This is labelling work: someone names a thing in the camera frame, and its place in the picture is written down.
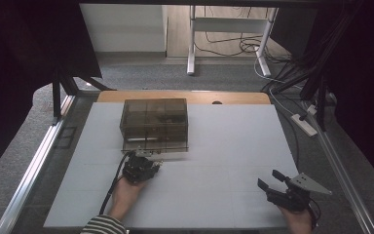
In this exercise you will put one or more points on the aluminium floor rail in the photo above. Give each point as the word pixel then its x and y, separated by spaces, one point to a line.
pixel 341 169
pixel 29 175

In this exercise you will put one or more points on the white power strip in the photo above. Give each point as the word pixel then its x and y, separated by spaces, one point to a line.
pixel 304 125

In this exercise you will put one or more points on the smoky transparent drawer box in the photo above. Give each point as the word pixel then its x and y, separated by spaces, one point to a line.
pixel 154 123

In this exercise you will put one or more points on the dark curtain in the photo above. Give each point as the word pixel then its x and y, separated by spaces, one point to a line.
pixel 363 81
pixel 19 65

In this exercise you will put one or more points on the black metal stand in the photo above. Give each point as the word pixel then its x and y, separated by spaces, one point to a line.
pixel 56 97
pixel 320 104

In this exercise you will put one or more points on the person's right hand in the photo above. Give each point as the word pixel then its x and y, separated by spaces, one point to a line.
pixel 298 222

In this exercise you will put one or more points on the wooden table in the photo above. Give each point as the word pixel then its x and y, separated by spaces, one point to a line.
pixel 181 96

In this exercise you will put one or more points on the white cabinet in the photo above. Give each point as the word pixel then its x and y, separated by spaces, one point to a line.
pixel 123 27

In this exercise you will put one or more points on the white metal desk frame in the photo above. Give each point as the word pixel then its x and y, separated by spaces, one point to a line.
pixel 229 24

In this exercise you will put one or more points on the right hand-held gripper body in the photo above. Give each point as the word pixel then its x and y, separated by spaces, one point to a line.
pixel 292 198

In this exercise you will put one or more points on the white power adapter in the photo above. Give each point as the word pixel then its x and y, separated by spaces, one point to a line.
pixel 312 109

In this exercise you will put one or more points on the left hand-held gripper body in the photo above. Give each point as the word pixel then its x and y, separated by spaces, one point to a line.
pixel 138 170

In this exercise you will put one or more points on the person's left hand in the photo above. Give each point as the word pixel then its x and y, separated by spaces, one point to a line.
pixel 126 195

